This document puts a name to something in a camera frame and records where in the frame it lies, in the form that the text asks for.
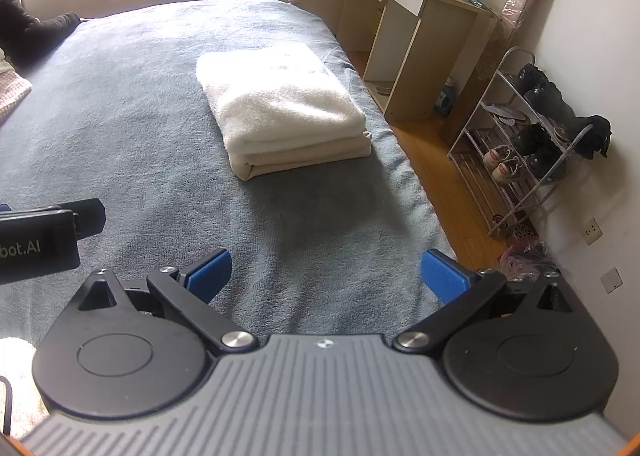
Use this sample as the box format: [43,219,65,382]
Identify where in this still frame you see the black hanging cloth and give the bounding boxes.
[574,114,614,160]

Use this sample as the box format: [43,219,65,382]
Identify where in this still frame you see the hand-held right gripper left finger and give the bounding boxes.
[77,248,258,354]

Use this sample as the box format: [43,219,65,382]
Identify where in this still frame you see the white fluffy cloth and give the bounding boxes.
[0,335,47,438]

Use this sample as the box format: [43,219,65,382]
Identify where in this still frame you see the grey fleece bed blanket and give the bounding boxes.
[0,0,459,353]

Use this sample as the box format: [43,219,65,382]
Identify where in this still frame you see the beige wooden desk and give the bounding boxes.
[336,0,502,125]

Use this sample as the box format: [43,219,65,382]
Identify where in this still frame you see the pink checked knit garment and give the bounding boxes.
[0,67,34,125]

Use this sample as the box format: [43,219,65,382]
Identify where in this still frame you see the black garment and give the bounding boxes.
[0,0,84,70]

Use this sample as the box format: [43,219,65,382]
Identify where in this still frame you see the white metal shoe rack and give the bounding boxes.
[446,46,602,238]

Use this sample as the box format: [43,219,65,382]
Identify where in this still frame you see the black boots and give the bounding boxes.
[514,62,577,123]
[509,122,567,173]

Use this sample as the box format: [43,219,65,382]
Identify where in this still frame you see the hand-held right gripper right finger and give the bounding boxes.
[393,248,573,353]

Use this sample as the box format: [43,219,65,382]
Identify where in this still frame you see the white fluffy deer sweater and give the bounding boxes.
[196,43,369,153]

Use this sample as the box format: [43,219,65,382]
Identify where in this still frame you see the blue detergent bottle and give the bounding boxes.
[431,77,459,119]

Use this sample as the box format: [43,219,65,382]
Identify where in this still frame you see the plastic bag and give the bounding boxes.
[499,235,562,283]

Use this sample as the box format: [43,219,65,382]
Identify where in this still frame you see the white sneaker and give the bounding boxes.
[481,145,519,168]
[491,157,524,185]

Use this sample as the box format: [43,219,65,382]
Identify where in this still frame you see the beige folded garment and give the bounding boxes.
[226,132,374,183]

